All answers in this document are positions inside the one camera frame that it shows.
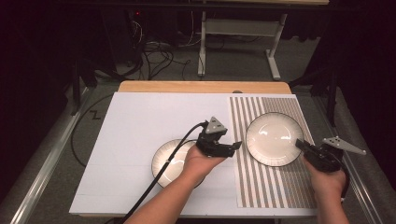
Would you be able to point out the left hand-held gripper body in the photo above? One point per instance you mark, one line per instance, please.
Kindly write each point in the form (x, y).
(214, 146)

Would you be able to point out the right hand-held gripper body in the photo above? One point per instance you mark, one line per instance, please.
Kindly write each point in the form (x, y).
(325, 158)

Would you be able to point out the white plate with dark rim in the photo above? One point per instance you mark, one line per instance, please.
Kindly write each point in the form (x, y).
(271, 138)
(165, 155)

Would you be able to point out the person's right hand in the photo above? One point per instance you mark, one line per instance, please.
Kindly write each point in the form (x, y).
(330, 183)

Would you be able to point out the person's left hand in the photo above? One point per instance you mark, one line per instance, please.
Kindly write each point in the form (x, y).
(196, 165)

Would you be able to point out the striped brown and white placemat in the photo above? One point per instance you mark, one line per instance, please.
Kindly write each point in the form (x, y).
(264, 186)

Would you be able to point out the black stand leg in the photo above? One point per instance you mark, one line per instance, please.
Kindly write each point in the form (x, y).
(332, 102)
(76, 93)

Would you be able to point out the wooden table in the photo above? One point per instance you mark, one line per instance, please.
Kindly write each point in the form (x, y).
(202, 87)

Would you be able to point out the white board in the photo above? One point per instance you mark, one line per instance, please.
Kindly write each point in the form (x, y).
(149, 115)

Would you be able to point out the white metal stand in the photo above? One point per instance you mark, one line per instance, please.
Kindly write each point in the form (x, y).
(239, 27)

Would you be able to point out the red indicator light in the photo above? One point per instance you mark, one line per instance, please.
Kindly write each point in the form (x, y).
(138, 13)

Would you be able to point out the aluminium floor rail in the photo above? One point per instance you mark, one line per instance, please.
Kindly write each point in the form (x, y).
(358, 183)
(46, 165)

